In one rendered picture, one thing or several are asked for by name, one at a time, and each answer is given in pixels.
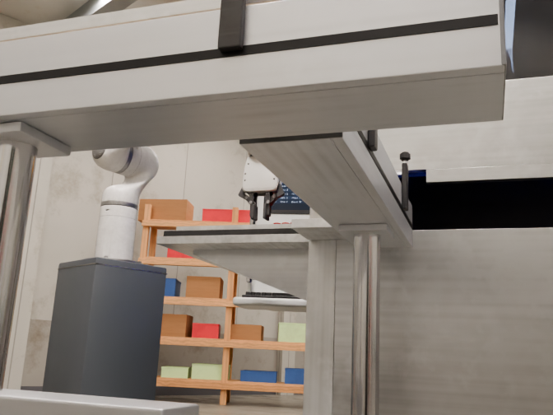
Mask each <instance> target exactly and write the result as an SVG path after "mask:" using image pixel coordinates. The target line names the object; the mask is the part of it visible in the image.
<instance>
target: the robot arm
mask: <svg viewBox="0 0 553 415"><path fill-rule="evenodd" d="M248 154H249V157H248V158H247V161H246V164H245V167H244V177H243V185H242V189H241V190H240V191H239V194H238V195H239V196H240V197H241V198H243V199H245V200H246V201H247V202H248V203H249V204H250V212H249V215H250V217H251V219H252V220H253V221H257V220H258V207H257V197H258V196H266V202H265V203H264V204H263V219H265V220H266V221H269V217H270V216H271V211H272V205H273V204H274V202H275V201H277V200H278V199H279V198H280V197H282V196H284V195H285V192H284V190H283V188H282V182H281V181H280V180H279V179H278V178H277V177H276V176H275V175H274V174H273V173H272V172H271V171H270V170H268V169H267V168H266V167H265V166H264V165H263V164H262V163H260V162H259V161H258V160H257V159H256V158H255V157H254V156H252V155H251V154H250V153H249V152H248ZM92 157H93V160H94V162H95V163H96V164H97V165H98V166H99V167H100V168H102V169H104V170H108V171H111V172H114V173H116V174H120V175H124V182H123V183H122V184H115V185H111V186H109V187H107V188H106V189H105V190H104V192H103V193H102V198H101V203H100V216H99V223H98V231H97V237H96V244H95V257H100V258H105V259H115V260H120V261H125V262H131V263H140V264H143V263H142V261H138V262H137V261H133V260H132V258H133V250H134V242H135V234H136V225H137V211H138V203H139V198H140V195H141V192H142V190H143V189H144V188H145V187H146V185H147V184H148V183H149V182H150V181H151V180H152V179H153V178H154V177H155V176H156V174H157V171H158V169H159V161H158V157H157V155H156V153H155V152H154V151H153V150H151V149H150V148H149V147H128V148H116V149H104V150H93V151H92ZM246 193H247V194H248V195H249V196H248V195H246ZM95 257H94V258H95Z"/></svg>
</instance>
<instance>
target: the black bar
mask: <svg viewBox="0 0 553 415"><path fill-rule="evenodd" d="M270 234H299V233H298V232H296V231H295V230H293V229H292V228H273V229H235V230H197V231H164V236H182V235H270Z"/></svg>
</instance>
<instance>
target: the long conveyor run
mask: <svg viewBox="0 0 553 415"><path fill-rule="evenodd" d="M506 64H507V63H506V45H505V27H504V0H186V1H180V2H170V3H165V4H160V5H154V6H149V7H139V8H133V9H128V10H122V11H116V12H107V13H101V14H96V15H90V16H81V17H75V18H70V19H64V20H59V21H49V22H44V23H38V24H33V25H28V26H18V27H12V28H6V29H1V30H0V124H2V123H11V122H20V121H21V122H23V123H25V124H28V125H30V126H31V127H33V128H35V129H37V130H39V131H40V132H42V133H45V134H47V135H49V136H50V137H52V138H54V139H56V140H58V141H60V142H62V143H64V144H66V145H67V146H69V147H70V148H71V152H82V151H93V150H104V149H116V148H128V147H149V146H161V145H173V144H185V143H195V142H218V141H229V140H241V139H252V138H274V137H286V136H297V135H309V134H320V133H342V132H354V131H365V130H377V129H389V128H410V127H422V126H434V125H445V124H467V123H479V122H490V121H501V120H503V119H504V93H505V79H506Z"/></svg>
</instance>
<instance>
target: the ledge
mask: <svg viewBox="0 0 553 415"><path fill-rule="evenodd" d="M291 228H292V229H293V230H295V231H296V232H298V233H299V234H301V235H302V236H303V237H304V238H306V239H307V240H346V239H345V238H344V237H343V236H342V235H341V234H340V233H339V232H337V231H336V230H335V229H334V228H333V227H332V226H330V225H329V224H328V223H327V222H326V221H325V220H324V219H323V218H309V219H291Z"/></svg>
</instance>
